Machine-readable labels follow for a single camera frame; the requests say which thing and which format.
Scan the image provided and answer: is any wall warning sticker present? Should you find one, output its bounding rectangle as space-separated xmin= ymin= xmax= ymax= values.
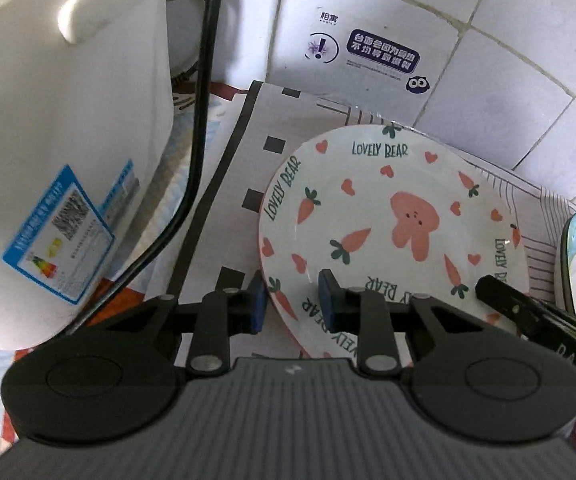
xmin=303 ymin=8 xmax=432 ymax=97

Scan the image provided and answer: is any white rice cooker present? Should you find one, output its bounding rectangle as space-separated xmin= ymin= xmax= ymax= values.
xmin=0 ymin=0 xmax=173 ymax=350

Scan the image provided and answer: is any rice cooker black cord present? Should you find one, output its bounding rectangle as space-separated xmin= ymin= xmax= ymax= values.
xmin=57 ymin=0 xmax=230 ymax=340

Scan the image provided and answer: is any lovely bear carrot plate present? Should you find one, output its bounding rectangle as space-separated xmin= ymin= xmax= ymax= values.
xmin=258 ymin=125 xmax=529 ymax=359

